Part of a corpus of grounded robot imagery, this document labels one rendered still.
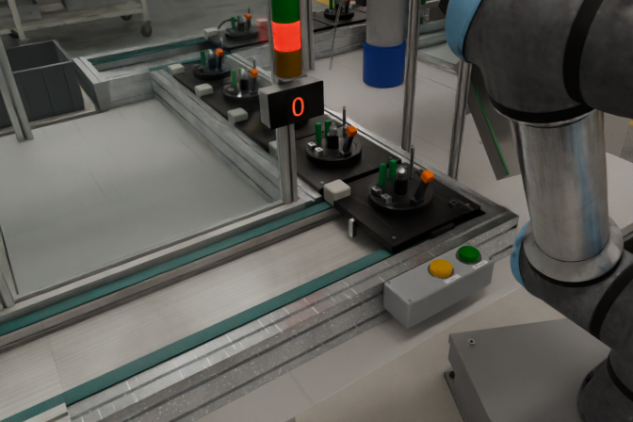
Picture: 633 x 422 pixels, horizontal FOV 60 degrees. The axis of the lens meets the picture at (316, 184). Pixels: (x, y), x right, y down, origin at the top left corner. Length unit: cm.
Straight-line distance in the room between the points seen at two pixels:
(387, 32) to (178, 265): 123
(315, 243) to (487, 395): 48
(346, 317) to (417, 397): 17
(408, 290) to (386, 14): 122
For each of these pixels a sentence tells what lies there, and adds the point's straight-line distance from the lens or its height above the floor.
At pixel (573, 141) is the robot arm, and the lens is 57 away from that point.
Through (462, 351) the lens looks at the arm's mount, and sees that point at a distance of 91.
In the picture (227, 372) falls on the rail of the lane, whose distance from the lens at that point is 92.
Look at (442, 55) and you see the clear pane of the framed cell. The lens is 229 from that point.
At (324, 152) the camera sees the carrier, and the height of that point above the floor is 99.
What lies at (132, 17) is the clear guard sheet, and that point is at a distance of 96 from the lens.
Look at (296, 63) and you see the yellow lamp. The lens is 104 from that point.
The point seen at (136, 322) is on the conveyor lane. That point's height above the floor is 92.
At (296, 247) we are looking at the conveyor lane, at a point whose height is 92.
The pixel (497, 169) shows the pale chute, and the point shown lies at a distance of 127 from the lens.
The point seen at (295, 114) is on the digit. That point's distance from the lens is 107.
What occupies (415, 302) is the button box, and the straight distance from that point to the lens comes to 98.
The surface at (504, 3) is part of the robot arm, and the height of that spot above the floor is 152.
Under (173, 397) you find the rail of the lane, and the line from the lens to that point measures 91.
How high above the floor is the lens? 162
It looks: 31 degrees down
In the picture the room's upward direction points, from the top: 2 degrees counter-clockwise
